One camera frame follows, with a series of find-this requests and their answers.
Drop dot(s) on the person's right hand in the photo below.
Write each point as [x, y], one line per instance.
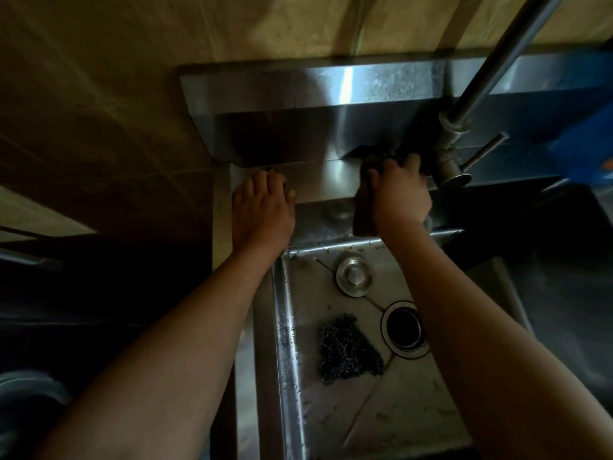
[402, 201]

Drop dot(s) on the person's left hand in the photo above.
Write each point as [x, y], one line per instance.
[263, 215]

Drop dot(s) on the metal sink stopper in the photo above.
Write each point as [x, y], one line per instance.
[354, 276]

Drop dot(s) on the stainless steel double sink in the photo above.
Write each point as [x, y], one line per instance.
[311, 114]

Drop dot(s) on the black steel wool scourer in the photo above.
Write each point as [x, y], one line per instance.
[347, 349]

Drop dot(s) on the blue dish soap bottle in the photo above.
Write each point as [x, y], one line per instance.
[586, 148]

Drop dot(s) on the person's right forearm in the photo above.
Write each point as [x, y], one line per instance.
[498, 368]

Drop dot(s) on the person's left forearm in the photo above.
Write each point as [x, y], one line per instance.
[158, 368]

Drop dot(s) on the curved steel faucet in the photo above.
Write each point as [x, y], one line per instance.
[455, 138]

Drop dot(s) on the small shiny metal bowl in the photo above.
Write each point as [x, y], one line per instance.
[26, 407]

